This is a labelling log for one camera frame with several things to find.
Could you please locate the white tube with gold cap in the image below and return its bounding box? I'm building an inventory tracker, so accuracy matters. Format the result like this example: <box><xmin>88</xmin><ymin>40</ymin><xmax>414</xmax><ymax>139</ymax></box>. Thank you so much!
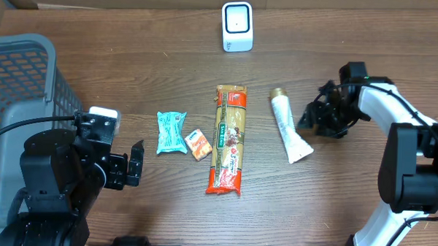
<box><xmin>269</xmin><ymin>88</ymin><xmax>314</xmax><ymax>164</ymax></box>

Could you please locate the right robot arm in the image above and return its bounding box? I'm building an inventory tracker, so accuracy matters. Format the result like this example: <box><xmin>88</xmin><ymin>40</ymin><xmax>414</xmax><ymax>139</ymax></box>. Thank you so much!
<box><xmin>297</xmin><ymin>61</ymin><xmax>438</xmax><ymax>246</ymax></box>

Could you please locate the teal snack packet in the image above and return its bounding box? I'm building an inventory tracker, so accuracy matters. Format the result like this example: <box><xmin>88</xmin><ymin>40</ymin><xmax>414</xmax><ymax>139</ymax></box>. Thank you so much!
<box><xmin>157</xmin><ymin>112</ymin><xmax>188</xmax><ymax>155</ymax></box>

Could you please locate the grey plastic mesh basket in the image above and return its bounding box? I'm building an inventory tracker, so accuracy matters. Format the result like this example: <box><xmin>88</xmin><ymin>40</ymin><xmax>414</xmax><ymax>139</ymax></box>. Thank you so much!
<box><xmin>0</xmin><ymin>34</ymin><xmax>83</xmax><ymax>233</ymax></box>

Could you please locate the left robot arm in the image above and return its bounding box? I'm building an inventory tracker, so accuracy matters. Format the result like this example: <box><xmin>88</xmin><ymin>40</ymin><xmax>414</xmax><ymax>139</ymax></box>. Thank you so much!
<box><xmin>0</xmin><ymin>111</ymin><xmax>145</xmax><ymax>246</ymax></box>

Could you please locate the spaghetti pasta packet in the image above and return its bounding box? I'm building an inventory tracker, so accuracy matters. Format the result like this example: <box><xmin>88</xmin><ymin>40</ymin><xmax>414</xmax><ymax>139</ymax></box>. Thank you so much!
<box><xmin>206</xmin><ymin>85</ymin><xmax>247</xmax><ymax>194</ymax></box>

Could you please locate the orange snack packet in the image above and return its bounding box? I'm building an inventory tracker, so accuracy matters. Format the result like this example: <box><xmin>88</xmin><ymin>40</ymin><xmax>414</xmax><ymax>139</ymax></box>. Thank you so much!
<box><xmin>184</xmin><ymin>129</ymin><xmax>212</xmax><ymax>161</ymax></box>

